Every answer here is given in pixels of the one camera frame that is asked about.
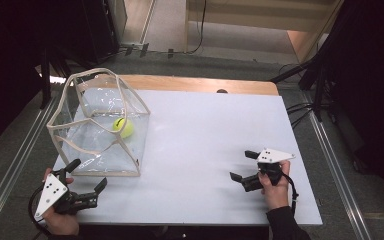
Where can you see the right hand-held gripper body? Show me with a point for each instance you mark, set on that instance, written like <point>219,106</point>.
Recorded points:
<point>271,155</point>

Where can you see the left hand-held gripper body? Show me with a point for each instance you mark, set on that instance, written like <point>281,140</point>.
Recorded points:
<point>50,194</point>

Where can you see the clear plastic bag beige trim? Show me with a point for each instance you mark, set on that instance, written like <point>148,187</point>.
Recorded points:
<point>96,150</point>

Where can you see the yellow tennis ball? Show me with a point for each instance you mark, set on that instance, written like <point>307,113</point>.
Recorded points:
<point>125,129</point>

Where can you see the person's left hand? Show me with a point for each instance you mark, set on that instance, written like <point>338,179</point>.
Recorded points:
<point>61,224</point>

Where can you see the person's right hand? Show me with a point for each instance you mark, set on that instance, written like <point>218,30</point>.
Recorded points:
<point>276,196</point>

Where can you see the white table sheet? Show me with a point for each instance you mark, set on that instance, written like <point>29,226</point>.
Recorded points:
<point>193,140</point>

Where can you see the black tripod stand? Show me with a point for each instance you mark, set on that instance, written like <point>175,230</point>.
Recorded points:
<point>316,83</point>

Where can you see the black metal stand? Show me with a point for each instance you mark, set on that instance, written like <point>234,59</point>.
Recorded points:
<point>45,80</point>

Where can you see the black curtain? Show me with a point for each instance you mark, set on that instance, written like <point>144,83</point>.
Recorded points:
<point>373,83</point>
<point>20,50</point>

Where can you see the light wooden shelf unit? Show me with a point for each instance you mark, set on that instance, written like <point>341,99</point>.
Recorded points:
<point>256,20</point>

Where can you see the metal floor rail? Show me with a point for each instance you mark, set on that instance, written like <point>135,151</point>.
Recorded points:
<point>10,170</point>
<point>340,173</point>

